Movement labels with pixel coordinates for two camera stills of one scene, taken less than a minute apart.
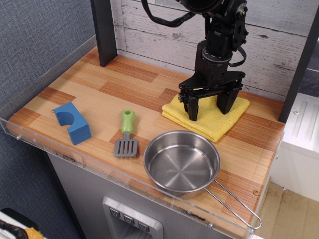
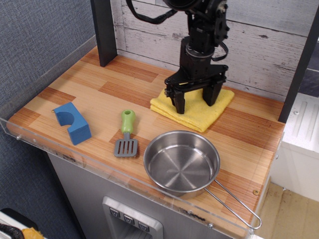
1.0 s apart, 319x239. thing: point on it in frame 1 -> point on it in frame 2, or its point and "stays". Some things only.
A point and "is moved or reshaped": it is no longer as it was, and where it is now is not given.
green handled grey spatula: (126, 147) stays
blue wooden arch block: (68, 114) stays
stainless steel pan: (185, 164) stays
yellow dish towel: (211, 122) is moved or reshaped
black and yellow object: (14, 225) stays
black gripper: (211, 76) -> (195, 71)
